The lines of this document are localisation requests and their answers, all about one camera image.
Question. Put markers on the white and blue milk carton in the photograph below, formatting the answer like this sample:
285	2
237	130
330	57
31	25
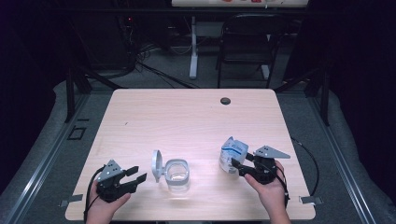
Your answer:
232	149

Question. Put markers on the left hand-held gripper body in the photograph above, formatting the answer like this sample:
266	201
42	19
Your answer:
109	174

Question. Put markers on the black metal stand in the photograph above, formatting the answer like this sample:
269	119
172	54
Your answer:
325	99
70	93

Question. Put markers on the person's left hand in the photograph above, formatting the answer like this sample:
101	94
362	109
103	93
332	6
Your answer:
99	210

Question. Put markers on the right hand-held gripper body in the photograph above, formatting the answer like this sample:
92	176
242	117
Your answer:
269	152

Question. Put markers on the person's right hand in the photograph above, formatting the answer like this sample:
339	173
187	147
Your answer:
272	196

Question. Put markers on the aluminium floor rail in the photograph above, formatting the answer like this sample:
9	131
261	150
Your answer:
40	168
345	168

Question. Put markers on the dark round table grommet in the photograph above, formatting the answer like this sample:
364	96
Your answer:
225	101

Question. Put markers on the white lidded plastic jug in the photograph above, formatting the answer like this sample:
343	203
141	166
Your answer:
166	180

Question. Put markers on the grey tape strip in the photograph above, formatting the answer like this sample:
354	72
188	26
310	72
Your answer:
311	200
71	200

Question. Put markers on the black folding chair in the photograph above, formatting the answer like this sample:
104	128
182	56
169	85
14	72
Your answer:
249	46

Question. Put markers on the black equipment cabinet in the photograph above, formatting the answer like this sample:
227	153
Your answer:
106	40

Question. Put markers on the white desk with metal legs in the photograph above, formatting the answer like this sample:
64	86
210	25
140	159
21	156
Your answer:
193	46

